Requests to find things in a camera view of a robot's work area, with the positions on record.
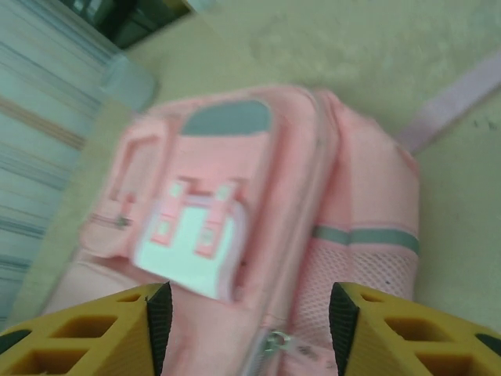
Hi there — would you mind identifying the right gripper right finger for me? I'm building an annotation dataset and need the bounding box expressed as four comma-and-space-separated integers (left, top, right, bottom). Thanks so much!
328, 281, 501, 376

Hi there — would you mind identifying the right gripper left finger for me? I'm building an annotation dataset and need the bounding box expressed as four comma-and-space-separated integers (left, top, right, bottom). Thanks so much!
0, 281, 173, 376

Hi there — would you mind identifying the pink school backpack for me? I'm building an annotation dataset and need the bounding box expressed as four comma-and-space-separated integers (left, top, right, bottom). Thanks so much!
38, 49, 501, 376

